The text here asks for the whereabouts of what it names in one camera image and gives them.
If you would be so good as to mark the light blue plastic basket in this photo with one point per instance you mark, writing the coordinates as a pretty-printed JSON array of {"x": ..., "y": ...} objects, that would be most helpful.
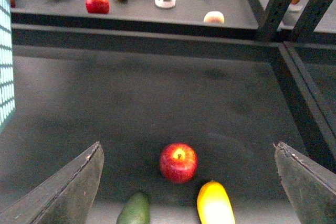
[{"x": 7, "y": 65}]

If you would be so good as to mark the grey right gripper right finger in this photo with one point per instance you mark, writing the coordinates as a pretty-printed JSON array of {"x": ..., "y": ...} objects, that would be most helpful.
[{"x": 309, "y": 186}]

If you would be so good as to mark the pale peach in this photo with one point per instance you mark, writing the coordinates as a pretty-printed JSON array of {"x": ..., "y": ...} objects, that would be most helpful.
[{"x": 214, "y": 17}]

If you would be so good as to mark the white tape roll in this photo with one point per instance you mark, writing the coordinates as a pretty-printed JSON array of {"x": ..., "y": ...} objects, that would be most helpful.
[{"x": 165, "y": 4}]

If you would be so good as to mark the red apple on table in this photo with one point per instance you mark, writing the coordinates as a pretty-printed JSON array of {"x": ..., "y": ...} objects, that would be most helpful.
[{"x": 178, "y": 162}]

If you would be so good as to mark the small red fruit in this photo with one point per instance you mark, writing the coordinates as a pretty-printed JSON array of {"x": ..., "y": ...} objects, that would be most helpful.
[{"x": 12, "y": 3}]

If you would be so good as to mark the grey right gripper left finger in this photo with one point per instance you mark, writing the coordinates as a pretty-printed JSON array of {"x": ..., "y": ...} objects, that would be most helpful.
[{"x": 65, "y": 197}]

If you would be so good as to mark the red apple on shelf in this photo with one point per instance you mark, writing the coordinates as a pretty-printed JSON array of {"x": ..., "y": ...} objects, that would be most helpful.
[{"x": 97, "y": 6}]

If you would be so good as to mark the yellow mango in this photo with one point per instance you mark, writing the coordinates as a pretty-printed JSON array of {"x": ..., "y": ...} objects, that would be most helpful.
[{"x": 213, "y": 204}]

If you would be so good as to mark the green avocado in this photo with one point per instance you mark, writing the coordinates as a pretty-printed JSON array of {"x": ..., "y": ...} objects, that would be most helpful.
[{"x": 136, "y": 210}]

